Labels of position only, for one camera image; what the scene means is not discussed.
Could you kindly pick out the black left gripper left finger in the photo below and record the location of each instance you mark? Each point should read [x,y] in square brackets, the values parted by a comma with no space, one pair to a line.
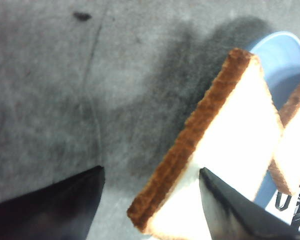
[62,211]

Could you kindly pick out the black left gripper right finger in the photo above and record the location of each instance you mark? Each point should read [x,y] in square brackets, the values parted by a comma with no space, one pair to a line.
[231,216]

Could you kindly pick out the white bread slice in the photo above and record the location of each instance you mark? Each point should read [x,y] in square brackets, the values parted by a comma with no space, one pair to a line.
[232,132]
[285,165]

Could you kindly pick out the blue round plate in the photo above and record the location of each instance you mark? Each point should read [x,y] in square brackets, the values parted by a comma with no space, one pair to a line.
[279,53]

